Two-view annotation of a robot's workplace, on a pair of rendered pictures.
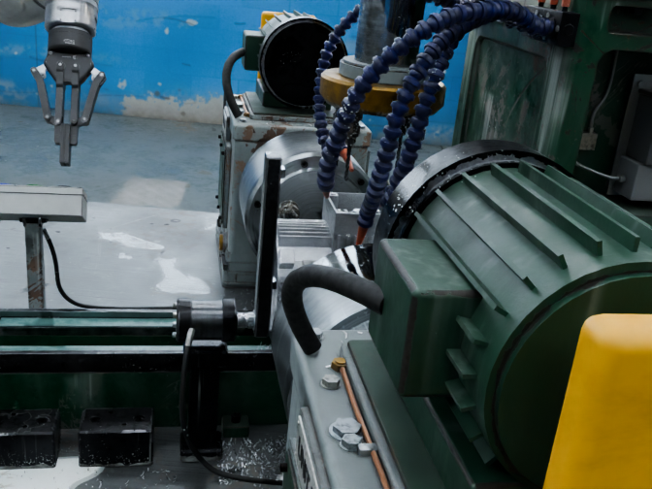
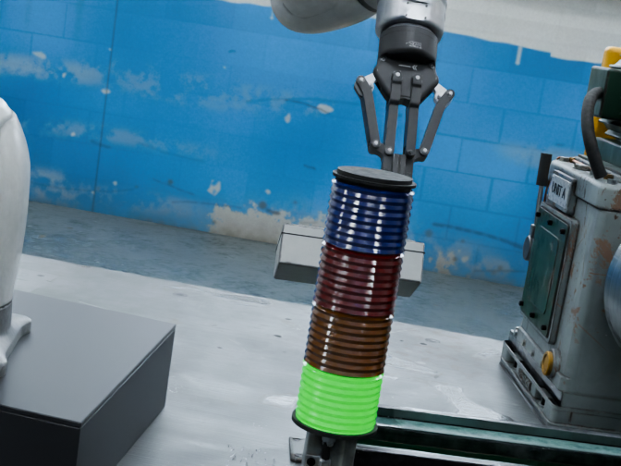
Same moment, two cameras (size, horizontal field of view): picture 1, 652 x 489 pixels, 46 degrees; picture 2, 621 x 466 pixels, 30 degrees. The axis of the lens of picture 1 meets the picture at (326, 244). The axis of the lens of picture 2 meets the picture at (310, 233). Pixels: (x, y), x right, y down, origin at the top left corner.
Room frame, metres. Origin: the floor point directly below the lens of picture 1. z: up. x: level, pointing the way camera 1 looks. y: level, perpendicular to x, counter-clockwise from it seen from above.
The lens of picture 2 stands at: (-0.12, 0.38, 1.32)
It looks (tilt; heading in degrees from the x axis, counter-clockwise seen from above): 10 degrees down; 8
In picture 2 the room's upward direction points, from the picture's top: 9 degrees clockwise
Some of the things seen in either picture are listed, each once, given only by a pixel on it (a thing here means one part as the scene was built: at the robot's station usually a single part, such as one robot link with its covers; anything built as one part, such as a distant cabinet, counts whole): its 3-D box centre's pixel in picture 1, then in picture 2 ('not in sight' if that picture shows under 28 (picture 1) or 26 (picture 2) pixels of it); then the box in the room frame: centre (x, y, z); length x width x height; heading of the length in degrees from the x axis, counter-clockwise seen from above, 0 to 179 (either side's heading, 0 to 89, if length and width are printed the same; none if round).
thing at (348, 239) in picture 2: not in sight; (368, 214); (0.69, 0.45, 1.19); 0.06 x 0.06 x 0.04
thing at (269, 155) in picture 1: (265, 247); not in sight; (0.94, 0.08, 1.12); 0.04 x 0.03 x 0.26; 102
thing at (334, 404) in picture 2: not in sight; (338, 394); (0.69, 0.45, 1.05); 0.06 x 0.06 x 0.04
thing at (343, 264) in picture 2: not in sight; (358, 275); (0.69, 0.45, 1.14); 0.06 x 0.06 x 0.04
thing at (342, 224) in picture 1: (366, 225); not in sight; (1.11, -0.06, 1.11); 0.12 x 0.11 x 0.07; 102
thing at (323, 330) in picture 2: not in sight; (348, 336); (0.69, 0.45, 1.10); 0.06 x 0.06 x 0.04
